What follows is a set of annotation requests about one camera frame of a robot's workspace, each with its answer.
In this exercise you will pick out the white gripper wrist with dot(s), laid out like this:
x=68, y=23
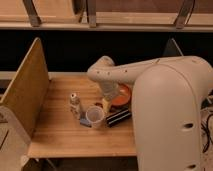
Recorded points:
x=109, y=90

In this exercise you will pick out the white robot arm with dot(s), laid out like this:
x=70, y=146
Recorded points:
x=167, y=96

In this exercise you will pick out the small clear bottle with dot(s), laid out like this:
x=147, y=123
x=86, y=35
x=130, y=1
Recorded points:
x=75, y=105

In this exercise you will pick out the clear plastic cup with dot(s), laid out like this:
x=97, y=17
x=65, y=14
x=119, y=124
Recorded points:
x=95, y=116

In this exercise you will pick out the orange bowl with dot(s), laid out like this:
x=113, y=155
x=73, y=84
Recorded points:
x=124, y=96

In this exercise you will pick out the black rectangular box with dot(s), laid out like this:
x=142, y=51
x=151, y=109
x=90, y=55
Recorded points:
x=118, y=117

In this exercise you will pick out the small blue block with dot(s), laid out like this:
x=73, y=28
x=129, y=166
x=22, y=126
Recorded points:
x=84, y=122

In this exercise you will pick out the wooden left side panel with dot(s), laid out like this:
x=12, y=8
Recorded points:
x=22, y=101

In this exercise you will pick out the wooden panel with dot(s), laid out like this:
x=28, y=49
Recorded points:
x=22, y=101
x=172, y=49

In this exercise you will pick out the wooden right side panel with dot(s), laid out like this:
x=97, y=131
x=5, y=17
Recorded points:
x=172, y=49

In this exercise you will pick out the wooden back shelf rail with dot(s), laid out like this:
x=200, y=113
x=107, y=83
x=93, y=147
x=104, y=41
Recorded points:
x=108, y=15

